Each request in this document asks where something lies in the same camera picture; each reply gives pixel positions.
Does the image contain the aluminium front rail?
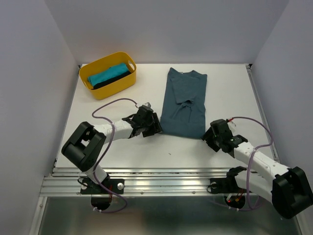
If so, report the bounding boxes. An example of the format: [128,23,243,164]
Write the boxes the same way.
[40,167,298,197]

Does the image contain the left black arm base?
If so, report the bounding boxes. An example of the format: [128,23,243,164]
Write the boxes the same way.
[77,177,125,195]

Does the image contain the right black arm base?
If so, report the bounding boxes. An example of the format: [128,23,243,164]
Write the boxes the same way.
[207,166,246,194]

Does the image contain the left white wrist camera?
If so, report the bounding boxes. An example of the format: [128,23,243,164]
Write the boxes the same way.
[142,102,151,108]

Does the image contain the dark blue-grey t shirt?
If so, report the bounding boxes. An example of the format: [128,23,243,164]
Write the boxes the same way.
[160,68,207,139]

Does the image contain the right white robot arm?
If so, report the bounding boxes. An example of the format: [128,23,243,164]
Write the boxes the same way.
[201,118,313,219]

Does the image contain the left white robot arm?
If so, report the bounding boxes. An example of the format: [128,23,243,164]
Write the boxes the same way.
[61,105,162,193]

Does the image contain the rolled black t shirt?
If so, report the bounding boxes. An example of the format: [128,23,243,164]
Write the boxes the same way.
[92,71,131,90]

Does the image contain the aluminium right side rail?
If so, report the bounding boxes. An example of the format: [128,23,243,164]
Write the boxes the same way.
[246,64,280,162]

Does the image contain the rolled teal t shirt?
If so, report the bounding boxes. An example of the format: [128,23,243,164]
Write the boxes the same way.
[88,63,129,86]

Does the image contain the yellow plastic basket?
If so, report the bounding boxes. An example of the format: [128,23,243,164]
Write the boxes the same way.
[79,52,136,100]

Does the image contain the aluminium rail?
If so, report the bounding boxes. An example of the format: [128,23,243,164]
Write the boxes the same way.
[246,64,280,162]
[40,167,298,197]

